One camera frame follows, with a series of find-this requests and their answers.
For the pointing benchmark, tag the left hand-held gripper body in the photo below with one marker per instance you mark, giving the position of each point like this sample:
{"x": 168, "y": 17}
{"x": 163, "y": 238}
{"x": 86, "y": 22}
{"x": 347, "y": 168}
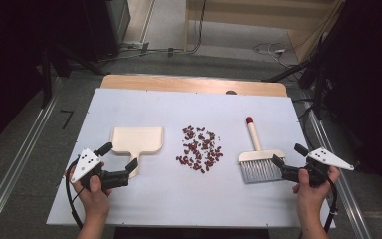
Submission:
{"x": 85, "y": 164}

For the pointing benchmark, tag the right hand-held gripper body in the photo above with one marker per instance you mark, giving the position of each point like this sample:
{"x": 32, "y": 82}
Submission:
{"x": 328, "y": 158}

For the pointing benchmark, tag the cream brush with red tip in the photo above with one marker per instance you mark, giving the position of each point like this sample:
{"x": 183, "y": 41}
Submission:
{"x": 261, "y": 166}

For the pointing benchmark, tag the cream dustpan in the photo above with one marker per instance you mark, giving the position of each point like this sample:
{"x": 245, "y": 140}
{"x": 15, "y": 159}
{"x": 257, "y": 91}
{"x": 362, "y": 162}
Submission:
{"x": 136, "y": 139}

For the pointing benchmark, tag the pile of red beans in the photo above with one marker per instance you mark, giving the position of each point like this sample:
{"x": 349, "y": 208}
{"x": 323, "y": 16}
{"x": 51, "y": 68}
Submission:
{"x": 200, "y": 151}

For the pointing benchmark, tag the person's left hand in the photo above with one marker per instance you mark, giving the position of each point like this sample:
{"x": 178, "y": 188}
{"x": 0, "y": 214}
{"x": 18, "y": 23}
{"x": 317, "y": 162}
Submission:
{"x": 94, "y": 199}

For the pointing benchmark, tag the person's right hand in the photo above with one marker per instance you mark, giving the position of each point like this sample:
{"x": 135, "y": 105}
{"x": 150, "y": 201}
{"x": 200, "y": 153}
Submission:
{"x": 311, "y": 195}

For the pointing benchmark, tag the white table board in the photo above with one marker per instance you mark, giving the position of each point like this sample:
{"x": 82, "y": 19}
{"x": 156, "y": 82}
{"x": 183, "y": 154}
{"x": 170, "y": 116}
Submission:
{"x": 179, "y": 199}

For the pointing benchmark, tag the black metal stand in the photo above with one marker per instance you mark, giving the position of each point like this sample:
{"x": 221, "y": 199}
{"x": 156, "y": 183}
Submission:
{"x": 46, "y": 83}
{"x": 318, "y": 93}

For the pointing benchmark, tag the dark table grommet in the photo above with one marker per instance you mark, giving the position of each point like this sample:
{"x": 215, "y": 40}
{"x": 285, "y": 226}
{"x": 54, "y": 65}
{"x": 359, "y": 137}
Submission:
{"x": 231, "y": 92}

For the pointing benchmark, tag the wooden table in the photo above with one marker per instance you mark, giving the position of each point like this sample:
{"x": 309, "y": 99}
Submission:
{"x": 179, "y": 84}

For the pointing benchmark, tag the dark cabinet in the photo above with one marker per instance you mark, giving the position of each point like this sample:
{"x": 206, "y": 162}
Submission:
{"x": 102, "y": 26}

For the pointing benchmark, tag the metal floor rail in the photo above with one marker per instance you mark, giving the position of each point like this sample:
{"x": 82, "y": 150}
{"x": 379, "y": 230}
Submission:
{"x": 344, "y": 199}
{"x": 13, "y": 172}

